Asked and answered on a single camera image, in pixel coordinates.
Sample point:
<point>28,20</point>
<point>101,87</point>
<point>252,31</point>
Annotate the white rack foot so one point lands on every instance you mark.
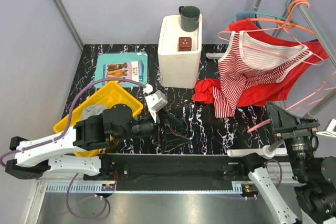
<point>264,152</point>

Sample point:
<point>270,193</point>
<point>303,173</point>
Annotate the dog picture book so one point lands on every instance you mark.
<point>132,70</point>

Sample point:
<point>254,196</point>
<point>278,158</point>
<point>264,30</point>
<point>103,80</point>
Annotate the grey tank top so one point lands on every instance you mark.
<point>91,111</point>

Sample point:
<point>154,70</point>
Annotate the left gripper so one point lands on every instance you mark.
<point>169,140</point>

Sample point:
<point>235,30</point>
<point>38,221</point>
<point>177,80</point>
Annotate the pink wire hanger front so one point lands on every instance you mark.
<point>263,123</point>

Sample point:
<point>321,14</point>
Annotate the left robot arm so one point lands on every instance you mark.
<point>54,154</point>

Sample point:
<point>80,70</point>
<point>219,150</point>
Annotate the teal tray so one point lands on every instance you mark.
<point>119,58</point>

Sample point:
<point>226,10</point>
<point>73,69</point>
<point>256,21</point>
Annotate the crumpled red cloth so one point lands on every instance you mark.
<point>203,91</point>

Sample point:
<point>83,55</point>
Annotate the dark green mug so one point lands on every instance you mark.
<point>189,18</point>

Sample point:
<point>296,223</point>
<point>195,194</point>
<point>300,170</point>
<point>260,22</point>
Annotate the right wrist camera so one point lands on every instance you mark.
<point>330,130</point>

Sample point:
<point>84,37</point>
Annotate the yellow plastic basket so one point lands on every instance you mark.
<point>109,95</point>

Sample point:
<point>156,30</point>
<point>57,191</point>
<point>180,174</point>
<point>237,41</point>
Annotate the teal plastic hanger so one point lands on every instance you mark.
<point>283,18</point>

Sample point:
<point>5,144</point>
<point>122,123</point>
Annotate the white foam box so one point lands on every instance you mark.
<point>178,69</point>

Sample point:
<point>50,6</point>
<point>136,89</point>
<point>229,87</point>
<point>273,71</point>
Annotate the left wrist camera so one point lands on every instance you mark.
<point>155,103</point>

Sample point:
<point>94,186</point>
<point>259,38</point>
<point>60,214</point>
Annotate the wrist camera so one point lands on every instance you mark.
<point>155,103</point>
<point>330,130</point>

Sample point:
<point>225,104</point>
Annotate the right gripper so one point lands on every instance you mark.
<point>285,124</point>

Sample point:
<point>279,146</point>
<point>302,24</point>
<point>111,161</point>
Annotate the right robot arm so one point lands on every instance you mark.
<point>316,175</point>

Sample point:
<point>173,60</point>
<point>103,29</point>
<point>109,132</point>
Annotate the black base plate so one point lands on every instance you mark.
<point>150,172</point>

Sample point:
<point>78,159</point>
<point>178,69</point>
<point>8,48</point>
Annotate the pink wire hanger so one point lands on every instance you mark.
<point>263,123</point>
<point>227,31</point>

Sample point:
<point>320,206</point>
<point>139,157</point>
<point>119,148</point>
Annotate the metal clothes rack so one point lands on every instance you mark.
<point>320,17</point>

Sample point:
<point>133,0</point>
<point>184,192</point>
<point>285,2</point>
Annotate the brown square box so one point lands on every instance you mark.
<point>184,44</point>

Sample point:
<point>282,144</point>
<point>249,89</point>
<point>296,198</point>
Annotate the red white striped tank top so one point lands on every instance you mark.
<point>241,68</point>

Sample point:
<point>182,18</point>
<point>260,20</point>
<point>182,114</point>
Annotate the orange plastic hanger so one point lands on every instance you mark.
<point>287,23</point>

